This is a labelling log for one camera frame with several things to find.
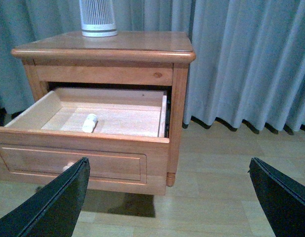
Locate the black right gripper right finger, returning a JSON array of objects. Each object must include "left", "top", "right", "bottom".
[{"left": 249, "top": 158, "right": 305, "bottom": 237}]

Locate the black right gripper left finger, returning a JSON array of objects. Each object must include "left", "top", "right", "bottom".
[{"left": 0, "top": 157, "right": 90, "bottom": 237}]

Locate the white medicine bottle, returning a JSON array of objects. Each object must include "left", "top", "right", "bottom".
[{"left": 82, "top": 114, "right": 98, "bottom": 133}]

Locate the wooden drawer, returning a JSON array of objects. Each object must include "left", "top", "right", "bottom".
[{"left": 0, "top": 87, "right": 170, "bottom": 195}]

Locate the wooden nightstand cabinet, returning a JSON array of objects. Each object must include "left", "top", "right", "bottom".
[{"left": 11, "top": 32, "right": 196, "bottom": 187}]

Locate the white ribbed cylindrical speaker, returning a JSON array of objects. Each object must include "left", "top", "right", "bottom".
[{"left": 79, "top": 0, "right": 118, "bottom": 38}]

